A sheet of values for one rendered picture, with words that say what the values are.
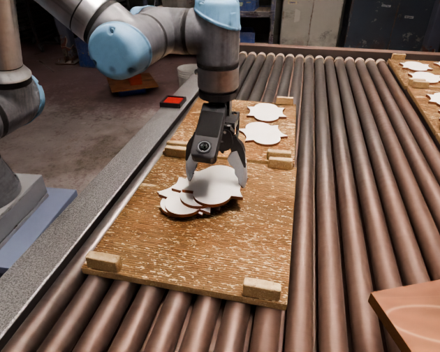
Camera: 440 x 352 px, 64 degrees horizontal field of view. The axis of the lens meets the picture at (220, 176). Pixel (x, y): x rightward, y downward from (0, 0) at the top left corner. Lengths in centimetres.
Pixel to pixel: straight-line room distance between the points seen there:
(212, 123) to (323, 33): 497
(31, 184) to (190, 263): 46
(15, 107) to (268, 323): 67
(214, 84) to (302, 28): 491
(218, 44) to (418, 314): 47
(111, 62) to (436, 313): 51
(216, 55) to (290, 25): 490
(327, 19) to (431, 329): 520
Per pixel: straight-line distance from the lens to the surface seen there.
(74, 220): 81
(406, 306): 50
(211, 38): 61
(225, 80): 63
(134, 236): 70
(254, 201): 77
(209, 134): 63
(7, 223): 87
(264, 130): 105
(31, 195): 93
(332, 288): 64
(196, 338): 56
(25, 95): 90
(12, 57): 87
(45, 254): 75
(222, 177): 76
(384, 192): 92
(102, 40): 52
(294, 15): 548
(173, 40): 62
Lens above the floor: 140
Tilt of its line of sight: 33 degrees down
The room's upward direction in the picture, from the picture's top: straight up
